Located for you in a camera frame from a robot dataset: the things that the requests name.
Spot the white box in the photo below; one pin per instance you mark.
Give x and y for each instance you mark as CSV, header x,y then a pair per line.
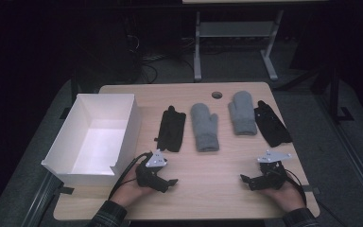
x,y
75,138

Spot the black glove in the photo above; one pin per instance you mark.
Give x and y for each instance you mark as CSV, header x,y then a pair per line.
x,y
271,126
171,129

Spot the grey knit mitten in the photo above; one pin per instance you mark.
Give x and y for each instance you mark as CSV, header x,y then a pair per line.
x,y
242,116
204,129

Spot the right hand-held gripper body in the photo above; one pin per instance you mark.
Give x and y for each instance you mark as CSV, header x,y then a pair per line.
x,y
272,176

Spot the black tape strip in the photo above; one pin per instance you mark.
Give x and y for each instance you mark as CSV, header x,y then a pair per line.
x,y
65,190
312,189

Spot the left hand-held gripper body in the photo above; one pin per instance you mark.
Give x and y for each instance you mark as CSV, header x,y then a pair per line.
x,y
149,176

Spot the metal rail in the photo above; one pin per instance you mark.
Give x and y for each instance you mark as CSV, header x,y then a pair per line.
x,y
38,201
353,151

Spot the person's right hand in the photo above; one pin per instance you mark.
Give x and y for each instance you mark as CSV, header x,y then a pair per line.
x,y
286,197

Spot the black stand foot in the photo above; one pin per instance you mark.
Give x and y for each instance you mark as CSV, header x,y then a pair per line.
x,y
338,107

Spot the grey metal desk frame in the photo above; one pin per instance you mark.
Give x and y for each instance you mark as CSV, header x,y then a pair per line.
x,y
236,30

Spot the person's left hand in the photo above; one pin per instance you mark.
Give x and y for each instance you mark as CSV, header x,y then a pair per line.
x,y
129,192

